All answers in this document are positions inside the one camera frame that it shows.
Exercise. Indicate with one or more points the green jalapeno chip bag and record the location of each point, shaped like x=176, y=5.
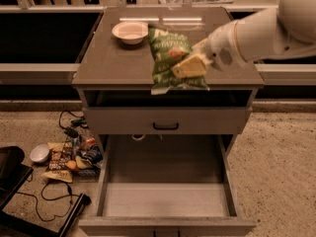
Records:
x=168, y=49

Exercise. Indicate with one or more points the orange fruit on floor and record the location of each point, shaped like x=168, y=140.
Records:
x=72, y=165

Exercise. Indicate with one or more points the black drawer handle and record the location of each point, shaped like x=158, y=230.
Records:
x=172, y=126

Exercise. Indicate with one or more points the grey drawer cabinet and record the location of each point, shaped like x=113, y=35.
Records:
x=114, y=74

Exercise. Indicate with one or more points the closed top drawer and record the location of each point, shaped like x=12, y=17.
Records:
x=129, y=120

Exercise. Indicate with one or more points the open middle drawer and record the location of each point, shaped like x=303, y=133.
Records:
x=166, y=186

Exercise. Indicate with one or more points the white bowl on floor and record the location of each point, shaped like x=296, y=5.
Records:
x=39, y=154

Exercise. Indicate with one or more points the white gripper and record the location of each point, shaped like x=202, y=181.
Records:
x=221, y=48

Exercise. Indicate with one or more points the black power adapter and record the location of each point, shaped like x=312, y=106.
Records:
x=71, y=132

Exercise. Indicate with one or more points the white bowl on counter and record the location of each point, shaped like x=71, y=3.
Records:
x=130, y=32

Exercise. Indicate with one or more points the blue snack bag on floor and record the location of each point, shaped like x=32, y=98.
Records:
x=89, y=163

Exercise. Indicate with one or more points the brown chip bag on floor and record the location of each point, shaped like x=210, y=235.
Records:
x=60, y=155

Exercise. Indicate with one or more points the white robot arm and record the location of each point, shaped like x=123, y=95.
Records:
x=287, y=31

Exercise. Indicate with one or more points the grey railing beam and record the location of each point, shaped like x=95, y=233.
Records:
x=37, y=73

